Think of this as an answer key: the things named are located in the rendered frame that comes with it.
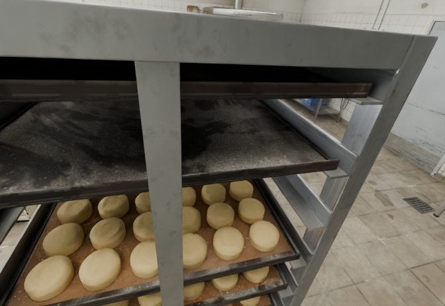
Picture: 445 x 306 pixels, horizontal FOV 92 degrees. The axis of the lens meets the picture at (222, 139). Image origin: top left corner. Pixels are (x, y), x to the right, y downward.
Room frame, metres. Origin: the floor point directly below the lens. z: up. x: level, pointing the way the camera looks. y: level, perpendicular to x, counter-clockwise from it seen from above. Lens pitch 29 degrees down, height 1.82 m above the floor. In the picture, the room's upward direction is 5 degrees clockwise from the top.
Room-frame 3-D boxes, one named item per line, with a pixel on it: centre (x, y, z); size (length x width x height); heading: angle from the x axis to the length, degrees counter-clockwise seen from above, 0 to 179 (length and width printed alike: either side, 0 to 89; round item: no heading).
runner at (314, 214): (0.51, -0.04, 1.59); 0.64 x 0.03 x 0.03; 18
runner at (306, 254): (0.51, -0.04, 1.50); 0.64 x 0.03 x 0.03; 18
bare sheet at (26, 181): (0.44, 0.14, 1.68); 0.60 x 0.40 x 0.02; 18
